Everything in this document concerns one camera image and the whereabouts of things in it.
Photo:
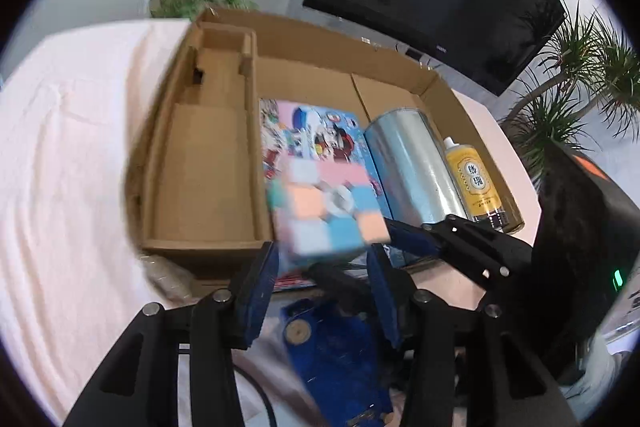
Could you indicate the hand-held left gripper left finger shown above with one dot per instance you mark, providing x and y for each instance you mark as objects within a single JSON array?
[{"x": 257, "y": 292}]

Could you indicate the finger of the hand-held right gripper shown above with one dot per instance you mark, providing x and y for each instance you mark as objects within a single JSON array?
[
  {"x": 335, "y": 279},
  {"x": 405, "y": 237}
]

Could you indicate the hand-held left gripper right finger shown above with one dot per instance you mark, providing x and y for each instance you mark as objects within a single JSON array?
[{"x": 382, "y": 302}]

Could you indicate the pastel puzzle cube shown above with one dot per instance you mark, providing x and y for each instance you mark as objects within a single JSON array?
[{"x": 320, "y": 207}]

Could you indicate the silver cylindrical can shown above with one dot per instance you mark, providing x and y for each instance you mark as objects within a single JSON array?
[{"x": 410, "y": 157}]

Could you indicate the yellow labelled bottle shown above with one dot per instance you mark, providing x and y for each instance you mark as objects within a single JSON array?
[{"x": 472, "y": 177}]

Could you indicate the colourful printed box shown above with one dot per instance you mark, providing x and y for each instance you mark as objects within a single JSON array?
[{"x": 320, "y": 132}]

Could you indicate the narrow cardboard box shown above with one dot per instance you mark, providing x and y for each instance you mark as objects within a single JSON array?
[{"x": 200, "y": 167}]

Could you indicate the large cardboard box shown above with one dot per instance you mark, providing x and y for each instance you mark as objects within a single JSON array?
[{"x": 310, "y": 72}]

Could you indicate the spiky-leaved green potted plant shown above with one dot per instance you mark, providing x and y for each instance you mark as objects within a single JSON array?
[{"x": 560, "y": 117}]

